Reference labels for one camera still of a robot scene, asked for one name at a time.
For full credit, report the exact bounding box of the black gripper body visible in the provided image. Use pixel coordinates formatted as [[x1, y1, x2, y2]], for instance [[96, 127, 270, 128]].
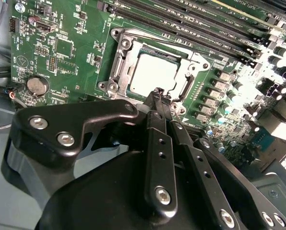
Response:
[[0, 143, 220, 230]]

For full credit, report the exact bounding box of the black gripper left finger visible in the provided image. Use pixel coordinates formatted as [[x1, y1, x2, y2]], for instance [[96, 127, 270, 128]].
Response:
[[10, 87, 179, 218]]

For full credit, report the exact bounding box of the silver CPU plate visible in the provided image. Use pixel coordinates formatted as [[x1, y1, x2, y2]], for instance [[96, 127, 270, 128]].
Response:
[[130, 53, 182, 99]]

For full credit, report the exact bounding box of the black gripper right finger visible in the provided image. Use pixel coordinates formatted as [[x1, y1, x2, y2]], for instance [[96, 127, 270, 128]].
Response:
[[164, 93, 286, 230]]

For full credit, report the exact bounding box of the metal socket cover frame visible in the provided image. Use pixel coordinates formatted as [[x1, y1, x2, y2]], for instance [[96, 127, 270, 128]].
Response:
[[120, 35, 200, 101]]

